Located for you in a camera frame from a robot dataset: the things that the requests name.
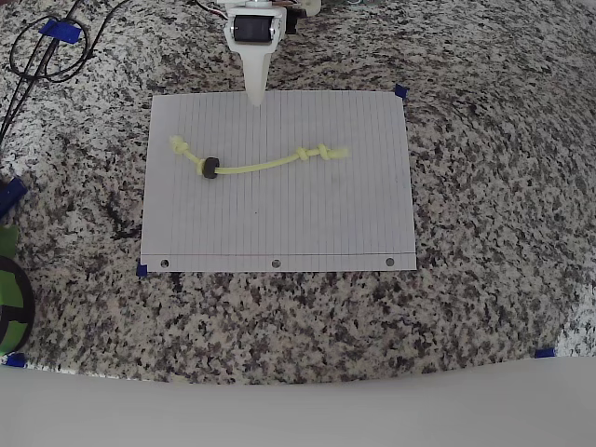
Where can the green tape roll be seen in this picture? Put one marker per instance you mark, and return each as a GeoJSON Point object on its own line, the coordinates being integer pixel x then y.
{"type": "Point", "coordinates": [9, 288]}

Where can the blue tape piece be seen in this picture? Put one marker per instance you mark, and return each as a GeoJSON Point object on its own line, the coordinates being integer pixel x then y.
{"type": "Point", "coordinates": [401, 92]}
{"type": "Point", "coordinates": [60, 31]}
{"type": "Point", "coordinates": [142, 271]}
{"type": "Point", "coordinates": [545, 353]}
{"type": "Point", "coordinates": [15, 360]}

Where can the white ledge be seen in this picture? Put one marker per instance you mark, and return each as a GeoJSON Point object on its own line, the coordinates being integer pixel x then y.
{"type": "Point", "coordinates": [298, 414]}

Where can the blue plastic block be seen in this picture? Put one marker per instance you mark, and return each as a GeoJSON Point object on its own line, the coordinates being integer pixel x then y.
{"type": "Point", "coordinates": [11, 193]}

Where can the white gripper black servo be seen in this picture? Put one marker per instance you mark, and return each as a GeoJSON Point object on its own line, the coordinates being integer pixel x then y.
{"type": "Point", "coordinates": [253, 30]}

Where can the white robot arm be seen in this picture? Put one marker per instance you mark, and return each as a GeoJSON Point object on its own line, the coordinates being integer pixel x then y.
{"type": "Point", "coordinates": [261, 3]}

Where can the green tape piece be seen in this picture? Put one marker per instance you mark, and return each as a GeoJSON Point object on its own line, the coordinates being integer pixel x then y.
{"type": "Point", "coordinates": [7, 239]}

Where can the lined paper sheet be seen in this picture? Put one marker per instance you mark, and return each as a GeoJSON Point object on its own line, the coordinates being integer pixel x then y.
{"type": "Point", "coordinates": [279, 219]}

